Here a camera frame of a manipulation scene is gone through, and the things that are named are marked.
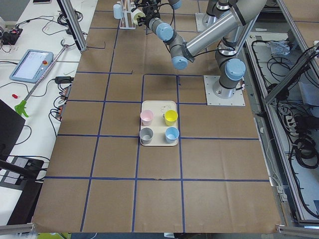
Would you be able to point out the green handled reacher grabber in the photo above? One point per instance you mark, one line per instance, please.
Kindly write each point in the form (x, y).
(20, 108)

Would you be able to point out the cream plastic tray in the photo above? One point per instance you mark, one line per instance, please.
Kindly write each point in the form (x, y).
(158, 125)

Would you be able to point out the aluminium frame post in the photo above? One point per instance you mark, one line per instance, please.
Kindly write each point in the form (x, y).
(73, 24)

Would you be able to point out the yellow plastic cup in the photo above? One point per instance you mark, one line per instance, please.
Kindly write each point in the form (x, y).
(170, 117)

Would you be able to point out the pink plastic cup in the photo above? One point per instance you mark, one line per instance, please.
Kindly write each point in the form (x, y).
(146, 117)

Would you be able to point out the light blue plastic cup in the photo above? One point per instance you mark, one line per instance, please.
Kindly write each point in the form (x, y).
(116, 11)

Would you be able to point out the pale cream plastic cup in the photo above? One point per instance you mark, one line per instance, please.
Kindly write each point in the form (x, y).
(135, 14)

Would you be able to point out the blue teach pendant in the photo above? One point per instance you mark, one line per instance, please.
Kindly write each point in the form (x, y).
(31, 66)

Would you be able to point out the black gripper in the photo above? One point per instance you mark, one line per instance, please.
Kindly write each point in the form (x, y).
(148, 19)

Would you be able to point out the white wire cup rack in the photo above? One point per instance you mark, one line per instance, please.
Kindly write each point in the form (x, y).
(126, 21)

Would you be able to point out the black monitor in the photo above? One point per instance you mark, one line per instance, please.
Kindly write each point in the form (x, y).
(11, 125)

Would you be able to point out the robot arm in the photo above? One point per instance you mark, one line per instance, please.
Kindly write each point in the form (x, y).
(234, 20)
(163, 30)

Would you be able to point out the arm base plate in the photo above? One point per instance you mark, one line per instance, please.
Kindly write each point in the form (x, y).
(203, 21)
(216, 95)

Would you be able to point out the grey plastic cup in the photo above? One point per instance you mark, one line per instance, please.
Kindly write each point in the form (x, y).
(146, 135)

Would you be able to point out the black power adapter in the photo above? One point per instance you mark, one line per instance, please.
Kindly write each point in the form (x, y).
(63, 79)

